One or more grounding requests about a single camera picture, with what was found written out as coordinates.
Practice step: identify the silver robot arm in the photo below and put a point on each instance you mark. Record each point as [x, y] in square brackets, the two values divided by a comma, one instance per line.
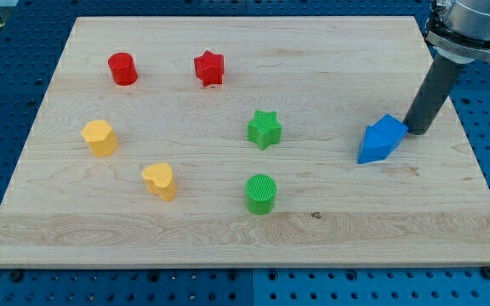
[459, 30]

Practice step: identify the light wooden board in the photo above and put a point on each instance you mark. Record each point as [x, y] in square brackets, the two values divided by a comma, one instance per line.
[328, 78]

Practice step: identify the green star block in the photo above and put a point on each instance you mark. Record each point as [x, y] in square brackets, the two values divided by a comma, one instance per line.
[264, 129]

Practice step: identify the green cylinder block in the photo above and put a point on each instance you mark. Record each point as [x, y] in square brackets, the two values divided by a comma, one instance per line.
[260, 191]

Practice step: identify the yellow heart block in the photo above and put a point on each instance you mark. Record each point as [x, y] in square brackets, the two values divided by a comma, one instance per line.
[159, 180]

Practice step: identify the red star block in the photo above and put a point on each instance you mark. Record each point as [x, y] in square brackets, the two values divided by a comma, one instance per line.
[210, 68]

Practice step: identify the blue triangle block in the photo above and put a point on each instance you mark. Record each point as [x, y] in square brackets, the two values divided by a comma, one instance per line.
[375, 146]

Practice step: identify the blue cube block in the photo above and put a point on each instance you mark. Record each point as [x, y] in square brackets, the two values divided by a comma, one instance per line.
[392, 129]

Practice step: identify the yellow hexagon block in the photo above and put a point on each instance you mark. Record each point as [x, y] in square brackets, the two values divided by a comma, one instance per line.
[100, 137]

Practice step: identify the red cylinder block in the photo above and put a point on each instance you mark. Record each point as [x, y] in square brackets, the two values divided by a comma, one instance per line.
[122, 69]

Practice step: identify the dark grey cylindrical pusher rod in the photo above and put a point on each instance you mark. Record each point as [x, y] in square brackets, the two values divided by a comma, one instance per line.
[432, 94]

